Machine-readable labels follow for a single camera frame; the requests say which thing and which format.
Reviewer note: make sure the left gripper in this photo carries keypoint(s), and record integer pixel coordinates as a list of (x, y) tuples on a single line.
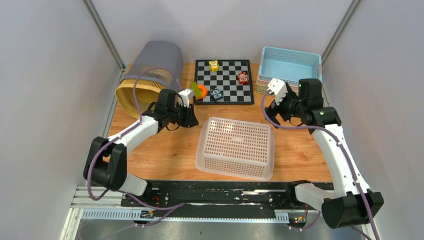
[(190, 119)]

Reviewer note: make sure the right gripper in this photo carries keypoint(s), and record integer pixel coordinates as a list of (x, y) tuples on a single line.
[(272, 111)]

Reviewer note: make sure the pink plastic basket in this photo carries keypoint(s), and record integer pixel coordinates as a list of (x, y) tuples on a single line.
[(263, 82)]

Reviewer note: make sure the light blue plastic basket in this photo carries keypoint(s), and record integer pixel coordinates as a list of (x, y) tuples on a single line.
[(289, 65)]

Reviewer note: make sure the large white plastic basket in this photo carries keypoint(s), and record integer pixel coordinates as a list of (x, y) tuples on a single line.
[(236, 148)]

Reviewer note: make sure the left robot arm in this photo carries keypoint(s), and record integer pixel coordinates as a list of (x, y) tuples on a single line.
[(106, 164)]

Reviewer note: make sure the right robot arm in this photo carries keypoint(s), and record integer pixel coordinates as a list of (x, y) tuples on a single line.
[(352, 201)]

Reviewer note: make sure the orange arch toy block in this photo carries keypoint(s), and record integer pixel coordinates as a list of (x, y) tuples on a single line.
[(204, 91)]

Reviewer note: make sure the green plastic basket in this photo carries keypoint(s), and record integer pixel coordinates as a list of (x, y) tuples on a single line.
[(261, 88)]

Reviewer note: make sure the blue owl toy block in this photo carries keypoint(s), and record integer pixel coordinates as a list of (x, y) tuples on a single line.
[(216, 94)]

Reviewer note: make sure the red owl toy block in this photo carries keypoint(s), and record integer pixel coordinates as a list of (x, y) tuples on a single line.
[(243, 78)]

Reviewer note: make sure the grey and yellow laundry bin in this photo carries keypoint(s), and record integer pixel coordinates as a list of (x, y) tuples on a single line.
[(158, 66)]

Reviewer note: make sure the black and white chessboard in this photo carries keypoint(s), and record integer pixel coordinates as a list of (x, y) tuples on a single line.
[(226, 80)]

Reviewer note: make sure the yellow owl toy block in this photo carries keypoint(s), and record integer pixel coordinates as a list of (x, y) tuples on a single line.
[(213, 65)]

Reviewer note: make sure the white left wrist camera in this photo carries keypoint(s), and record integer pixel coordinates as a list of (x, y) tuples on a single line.
[(184, 97)]

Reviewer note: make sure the black metal base rail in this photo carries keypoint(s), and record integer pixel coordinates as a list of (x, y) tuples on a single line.
[(221, 200)]

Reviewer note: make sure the left aluminium frame post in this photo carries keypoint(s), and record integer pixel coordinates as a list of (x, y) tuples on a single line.
[(90, 7)]

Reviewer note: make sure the aluminium frame post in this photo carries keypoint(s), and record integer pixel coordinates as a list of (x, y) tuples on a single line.
[(90, 7), (347, 17)]

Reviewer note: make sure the right aluminium frame post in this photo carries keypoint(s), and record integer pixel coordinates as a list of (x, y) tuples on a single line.
[(347, 17)]

